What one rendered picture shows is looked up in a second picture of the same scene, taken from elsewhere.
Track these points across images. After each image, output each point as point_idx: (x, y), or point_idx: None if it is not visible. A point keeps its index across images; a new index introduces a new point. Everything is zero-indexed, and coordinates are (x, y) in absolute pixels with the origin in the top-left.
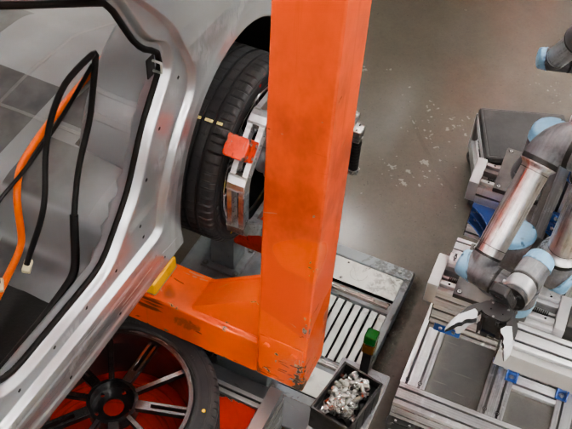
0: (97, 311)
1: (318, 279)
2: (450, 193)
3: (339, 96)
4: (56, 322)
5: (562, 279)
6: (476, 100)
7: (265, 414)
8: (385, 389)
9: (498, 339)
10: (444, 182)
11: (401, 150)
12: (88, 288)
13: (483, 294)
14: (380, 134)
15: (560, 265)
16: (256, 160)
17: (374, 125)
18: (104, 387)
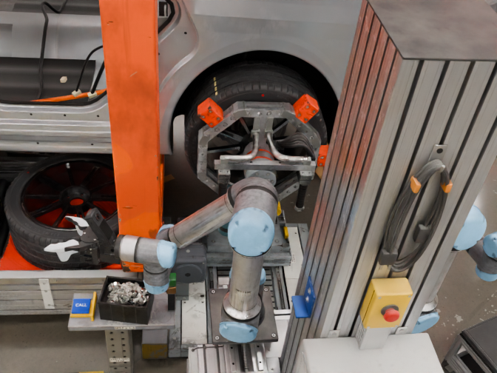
0: (70, 123)
1: (122, 180)
2: (444, 348)
3: (106, 17)
4: (40, 103)
5: (222, 320)
6: None
7: (114, 274)
8: (163, 327)
9: (80, 253)
10: (451, 340)
11: (455, 298)
12: (75, 108)
13: (220, 307)
14: (457, 279)
15: (224, 304)
16: (219, 130)
17: (461, 272)
18: (85, 191)
